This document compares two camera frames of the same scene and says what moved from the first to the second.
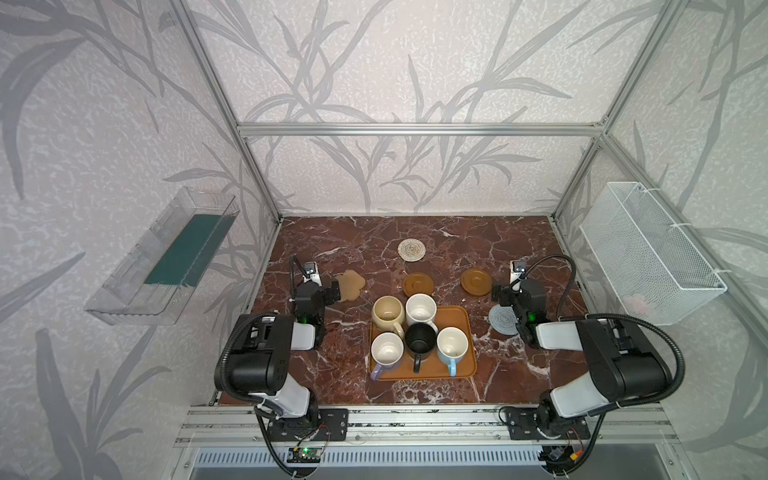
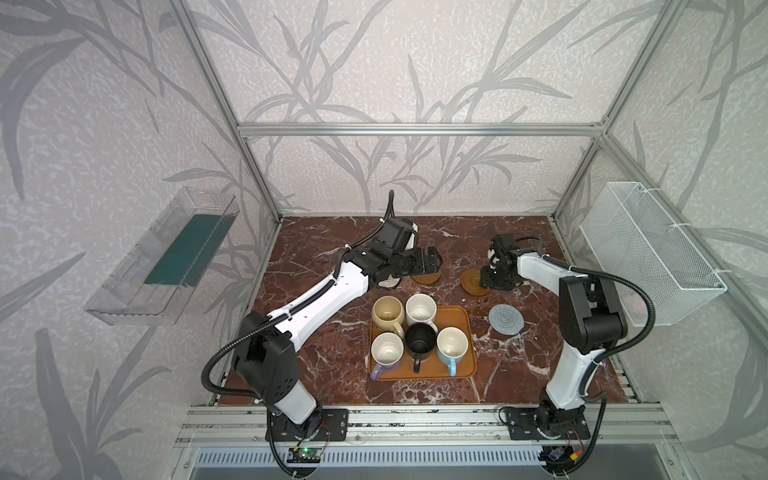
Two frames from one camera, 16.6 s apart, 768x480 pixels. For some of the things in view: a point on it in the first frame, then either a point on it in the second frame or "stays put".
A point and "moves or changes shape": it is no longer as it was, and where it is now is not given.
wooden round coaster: (476, 282) stays put
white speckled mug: (421, 308) stays put
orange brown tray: (453, 316) stays put
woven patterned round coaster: (411, 250) moves or changes shape
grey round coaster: (503, 319) stays put
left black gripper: (325, 291) to (421, 261)
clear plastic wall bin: (155, 281) stays put
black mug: (420, 339) stays put
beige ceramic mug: (387, 314) stays put
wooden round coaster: (418, 283) moves or changes shape
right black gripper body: (504, 297) to (498, 278)
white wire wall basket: (654, 270) stays put
